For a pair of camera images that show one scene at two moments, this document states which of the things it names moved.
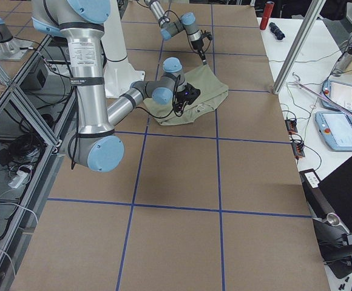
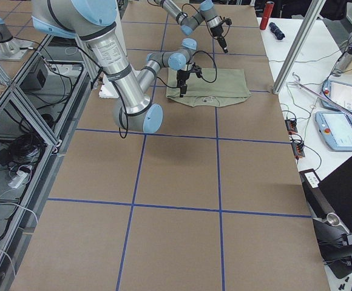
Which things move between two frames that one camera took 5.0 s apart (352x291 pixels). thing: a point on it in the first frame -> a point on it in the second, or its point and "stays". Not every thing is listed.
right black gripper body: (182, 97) -> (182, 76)
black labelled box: (310, 179) stays
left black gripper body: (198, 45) -> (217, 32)
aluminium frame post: (313, 14) stays
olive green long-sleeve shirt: (213, 95) -> (230, 86)
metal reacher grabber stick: (298, 83) stays
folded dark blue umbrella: (277, 32) stays
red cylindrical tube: (266, 17) stays
